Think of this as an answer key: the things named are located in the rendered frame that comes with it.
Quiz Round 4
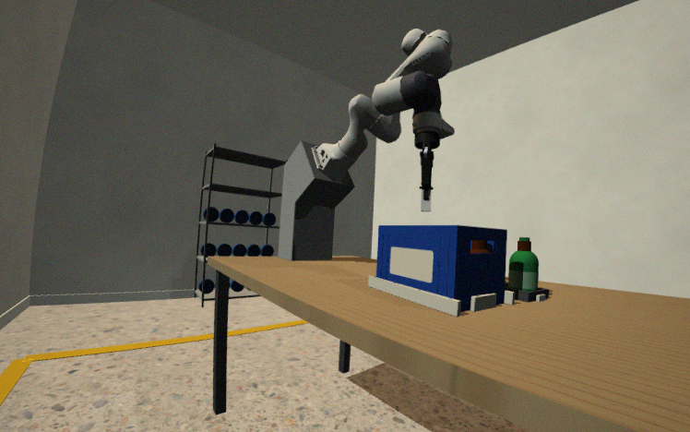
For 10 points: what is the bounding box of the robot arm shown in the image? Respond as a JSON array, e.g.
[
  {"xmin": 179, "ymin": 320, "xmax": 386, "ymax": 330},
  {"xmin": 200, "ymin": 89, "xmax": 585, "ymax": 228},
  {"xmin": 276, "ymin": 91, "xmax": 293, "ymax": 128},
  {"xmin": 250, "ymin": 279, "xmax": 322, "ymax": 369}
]
[{"xmin": 312, "ymin": 29, "xmax": 455, "ymax": 181}]

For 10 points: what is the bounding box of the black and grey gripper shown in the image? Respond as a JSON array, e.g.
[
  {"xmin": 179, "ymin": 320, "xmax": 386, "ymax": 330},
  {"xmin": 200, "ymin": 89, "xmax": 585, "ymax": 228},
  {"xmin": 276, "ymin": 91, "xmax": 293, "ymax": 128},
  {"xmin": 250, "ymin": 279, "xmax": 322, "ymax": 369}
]
[{"xmin": 414, "ymin": 131, "xmax": 440, "ymax": 211}]

